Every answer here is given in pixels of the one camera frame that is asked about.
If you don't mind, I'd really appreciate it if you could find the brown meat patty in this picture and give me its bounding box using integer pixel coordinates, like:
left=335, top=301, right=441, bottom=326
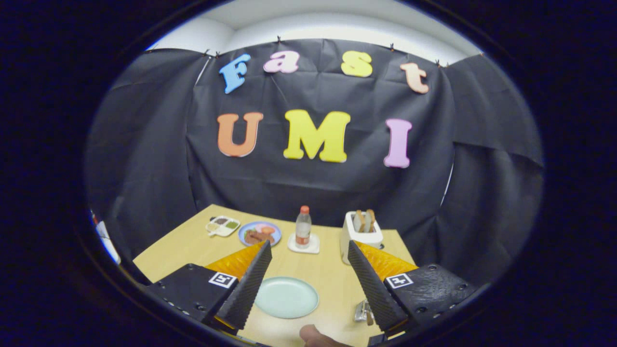
left=244, top=230, right=275, bottom=245

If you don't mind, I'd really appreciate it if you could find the clear plastic water bottle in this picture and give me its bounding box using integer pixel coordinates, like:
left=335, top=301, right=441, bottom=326
left=295, top=205, right=312, bottom=249

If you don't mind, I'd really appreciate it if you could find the metal cutlery rack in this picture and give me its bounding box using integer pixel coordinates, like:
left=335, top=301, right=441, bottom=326
left=354, top=299, right=374, bottom=324

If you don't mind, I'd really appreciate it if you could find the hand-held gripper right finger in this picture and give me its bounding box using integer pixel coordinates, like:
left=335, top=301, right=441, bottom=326
left=347, top=240, right=480, bottom=338

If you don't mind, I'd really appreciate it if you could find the blue plate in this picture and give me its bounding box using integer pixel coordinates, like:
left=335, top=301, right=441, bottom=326
left=238, top=221, right=282, bottom=247

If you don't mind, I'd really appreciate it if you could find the white square coaster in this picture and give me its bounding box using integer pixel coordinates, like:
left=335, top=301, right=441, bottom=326
left=287, top=233, right=321, bottom=254

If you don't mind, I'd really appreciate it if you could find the white toaster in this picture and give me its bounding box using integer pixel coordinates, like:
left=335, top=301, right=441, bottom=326
left=340, top=211, right=384, bottom=266

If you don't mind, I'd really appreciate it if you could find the light green plate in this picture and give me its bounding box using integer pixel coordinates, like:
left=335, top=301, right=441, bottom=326
left=254, top=276, right=320, bottom=319

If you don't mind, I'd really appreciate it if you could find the white divided sauce dish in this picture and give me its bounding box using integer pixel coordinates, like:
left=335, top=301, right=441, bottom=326
left=205, top=215, right=241, bottom=238

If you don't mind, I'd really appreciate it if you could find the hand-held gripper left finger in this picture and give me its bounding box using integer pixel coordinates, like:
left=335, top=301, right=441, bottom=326
left=143, top=240, right=273, bottom=333

